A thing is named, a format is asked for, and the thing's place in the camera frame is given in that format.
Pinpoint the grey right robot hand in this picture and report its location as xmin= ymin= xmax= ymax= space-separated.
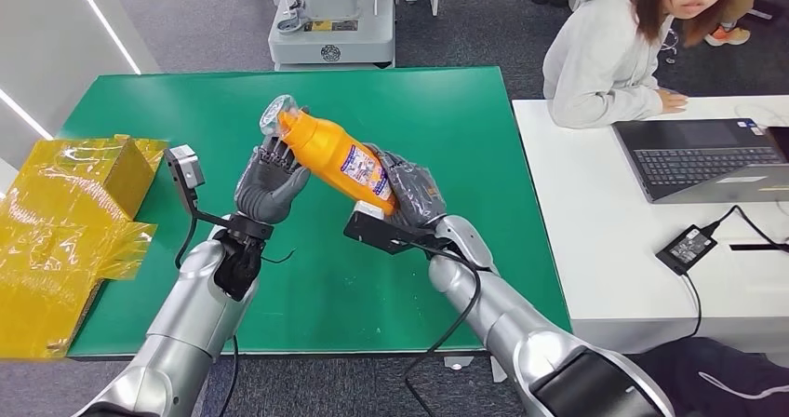
xmin=363 ymin=143 xmax=448 ymax=229

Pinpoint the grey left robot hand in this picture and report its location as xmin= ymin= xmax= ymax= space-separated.
xmin=234 ymin=133 xmax=312 ymax=225

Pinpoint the orange detergent bottle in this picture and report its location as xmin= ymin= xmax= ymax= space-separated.
xmin=259 ymin=94 xmax=399 ymax=216

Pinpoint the green table mat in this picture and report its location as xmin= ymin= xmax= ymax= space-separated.
xmin=58 ymin=66 xmax=571 ymax=358

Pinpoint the white machine base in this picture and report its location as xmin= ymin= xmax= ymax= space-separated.
xmin=267 ymin=0 xmax=397 ymax=72

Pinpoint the white desk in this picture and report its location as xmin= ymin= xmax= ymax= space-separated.
xmin=511 ymin=95 xmax=789 ymax=356

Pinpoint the yellow taped cardboard box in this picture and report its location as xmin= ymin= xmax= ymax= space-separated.
xmin=0 ymin=134 xmax=169 ymax=360

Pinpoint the person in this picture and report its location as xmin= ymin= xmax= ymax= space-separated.
xmin=542 ymin=0 xmax=747 ymax=130
xmin=704 ymin=0 xmax=771 ymax=47

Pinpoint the person's hand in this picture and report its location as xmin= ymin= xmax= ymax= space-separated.
xmin=656 ymin=88 xmax=689 ymax=115

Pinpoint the dark grey laptop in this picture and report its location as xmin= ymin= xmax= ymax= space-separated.
xmin=613 ymin=117 xmax=789 ymax=205

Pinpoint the black power adapter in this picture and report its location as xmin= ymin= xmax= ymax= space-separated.
xmin=654 ymin=223 xmax=717 ymax=276

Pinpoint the person's leg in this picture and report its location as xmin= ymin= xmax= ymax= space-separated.
xmin=628 ymin=337 xmax=789 ymax=417

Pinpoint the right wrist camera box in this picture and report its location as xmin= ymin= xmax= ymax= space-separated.
xmin=342 ymin=201 xmax=433 ymax=256

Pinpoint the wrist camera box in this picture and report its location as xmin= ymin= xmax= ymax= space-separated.
xmin=164 ymin=144 xmax=238 ymax=229
xmin=342 ymin=201 xmax=433 ymax=256

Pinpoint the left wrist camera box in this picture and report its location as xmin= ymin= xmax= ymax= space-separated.
xmin=164 ymin=144 xmax=238 ymax=229

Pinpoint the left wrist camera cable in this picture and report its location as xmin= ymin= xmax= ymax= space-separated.
xmin=174 ymin=215 xmax=240 ymax=417

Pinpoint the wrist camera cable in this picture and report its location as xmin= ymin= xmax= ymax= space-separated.
xmin=403 ymin=241 xmax=482 ymax=417
xmin=174 ymin=215 xmax=240 ymax=417

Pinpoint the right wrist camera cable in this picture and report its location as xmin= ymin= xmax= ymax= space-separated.
xmin=403 ymin=241 xmax=482 ymax=417

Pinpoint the thin black mains cable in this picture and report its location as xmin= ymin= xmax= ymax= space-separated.
xmin=677 ymin=272 xmax=702 ymax=340

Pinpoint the thick black adapter cable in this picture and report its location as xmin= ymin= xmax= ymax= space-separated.
xmin=702 ymin=204 xmax=789 ymax=246

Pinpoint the white cable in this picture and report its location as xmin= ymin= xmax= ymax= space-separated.
xmin=733 ymin=104 xmax=789 ymax=128

